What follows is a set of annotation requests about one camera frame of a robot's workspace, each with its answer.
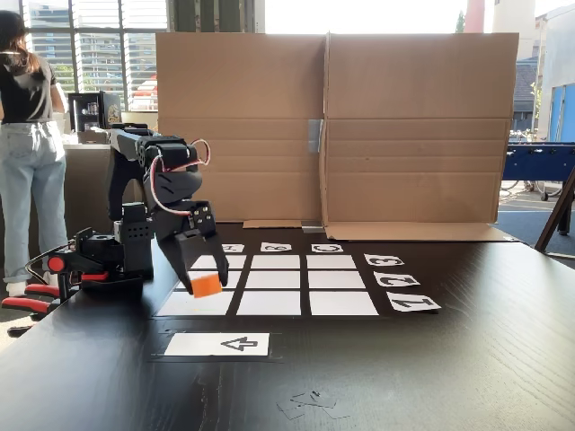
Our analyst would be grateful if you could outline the round orange token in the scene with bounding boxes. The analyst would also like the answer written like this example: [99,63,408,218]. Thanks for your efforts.
[190,275,223,299]

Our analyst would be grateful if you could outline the white nine-square grid sheet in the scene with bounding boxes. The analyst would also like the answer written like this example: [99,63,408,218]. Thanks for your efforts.
[156,254,381,317]

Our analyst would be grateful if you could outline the white arrow paper sheet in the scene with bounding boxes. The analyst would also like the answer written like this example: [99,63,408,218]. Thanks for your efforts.
[164,332,270,357]

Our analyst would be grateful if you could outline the beige counter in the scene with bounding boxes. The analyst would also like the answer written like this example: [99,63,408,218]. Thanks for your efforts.
[62,142,157,234]

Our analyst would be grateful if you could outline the red black bar clamp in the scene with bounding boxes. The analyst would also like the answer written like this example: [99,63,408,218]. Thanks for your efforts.
[0,281,62,338]
[44,253,111,297]

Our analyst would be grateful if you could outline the number 3 paper sheet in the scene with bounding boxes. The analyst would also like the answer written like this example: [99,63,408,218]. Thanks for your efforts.
[363,253,405,267]

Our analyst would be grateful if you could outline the tape scraps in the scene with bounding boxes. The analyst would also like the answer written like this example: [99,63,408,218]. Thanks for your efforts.
[276,390,351,421]

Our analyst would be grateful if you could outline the person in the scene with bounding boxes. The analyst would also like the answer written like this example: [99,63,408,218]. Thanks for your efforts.
[0,11,69,297]

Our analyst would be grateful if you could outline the number 2 paper sheet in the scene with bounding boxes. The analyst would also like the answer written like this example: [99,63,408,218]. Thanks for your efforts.
[373,271,421,287]

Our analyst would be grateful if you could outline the number 1 paper sheet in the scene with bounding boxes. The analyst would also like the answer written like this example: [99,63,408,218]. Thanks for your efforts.
[385,291,442,312]

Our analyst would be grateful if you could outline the brown cardboard screen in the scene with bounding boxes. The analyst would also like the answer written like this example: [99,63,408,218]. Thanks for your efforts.
[155,30,520,242]

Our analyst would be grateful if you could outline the blue foosball table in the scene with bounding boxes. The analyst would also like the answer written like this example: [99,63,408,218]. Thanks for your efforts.
[501,142,575,201]

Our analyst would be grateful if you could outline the dark wooden stand leg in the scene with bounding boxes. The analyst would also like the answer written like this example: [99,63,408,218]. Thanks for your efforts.
[534,170,575,270]

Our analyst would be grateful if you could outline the red white servo cable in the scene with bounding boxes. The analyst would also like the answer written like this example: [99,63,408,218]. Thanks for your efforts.
[146,138,211,217]

